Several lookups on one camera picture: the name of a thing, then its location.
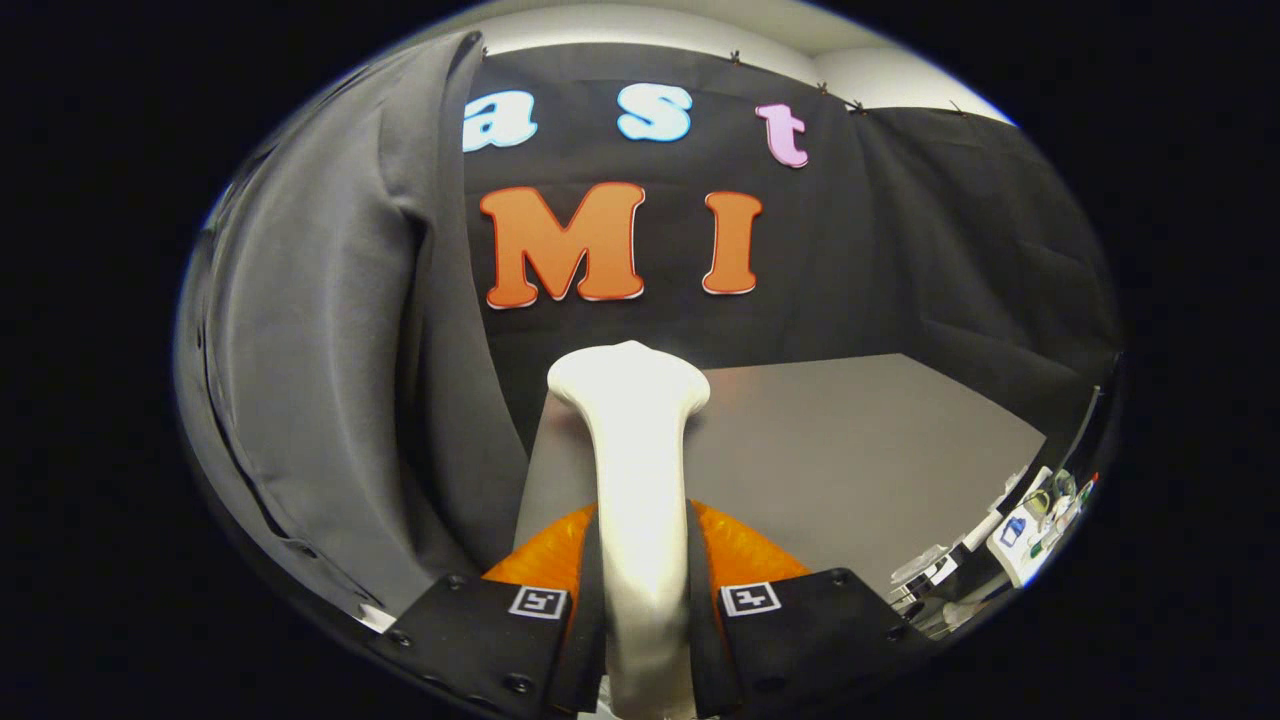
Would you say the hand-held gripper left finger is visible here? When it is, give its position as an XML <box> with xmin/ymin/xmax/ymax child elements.
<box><xmin>365</xmin><ymin>500</ymin><xmax>608</xmax><ymax>720</ymax></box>

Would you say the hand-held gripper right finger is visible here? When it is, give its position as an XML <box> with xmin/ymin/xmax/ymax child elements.
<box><xmin>685</xmin><ymin>498</ymin><xmax>936</xmax><ymax>720</ymax></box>

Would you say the white garment steamer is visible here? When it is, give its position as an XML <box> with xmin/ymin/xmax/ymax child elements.
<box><xmin>547</xmin><ymin>340</ymin><xmax>713</xmax><ymax>720</ymax></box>

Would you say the dark grey button shirt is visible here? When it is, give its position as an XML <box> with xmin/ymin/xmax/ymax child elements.
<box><xmin>175</xmin><ymin>30</ymin><xmax>531</xmax><ymax>633</ymax></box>

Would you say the clear plastic object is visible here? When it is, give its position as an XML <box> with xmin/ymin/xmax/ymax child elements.
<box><xmin>888</xmin><ymin>543</ymin><xmax>966</xmax><ymax>611</ymax></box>

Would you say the grey cabinet with dark top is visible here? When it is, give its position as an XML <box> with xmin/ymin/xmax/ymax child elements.
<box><xmin>512</xmin><ymin>352</ymin><xmax>1049</xmax><ymax>601</ymax></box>

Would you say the white box with small items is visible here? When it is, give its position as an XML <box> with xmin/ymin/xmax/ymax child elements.
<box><xmin>985</xmin><ymin>465</ymin><xmax>1101</xmax><ymax>589</ymax></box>

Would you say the black backdrop cloth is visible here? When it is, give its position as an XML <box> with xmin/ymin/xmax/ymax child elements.
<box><xmin>440</xmin><ymin>42</ymin><xmax>1123</xmax><ymax>481</ymax></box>

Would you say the row of black clips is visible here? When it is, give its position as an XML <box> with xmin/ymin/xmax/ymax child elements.
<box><xmin>480</xmin><ymin>45</ymin><xmax>966</xmax><ymax>116</ymax></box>

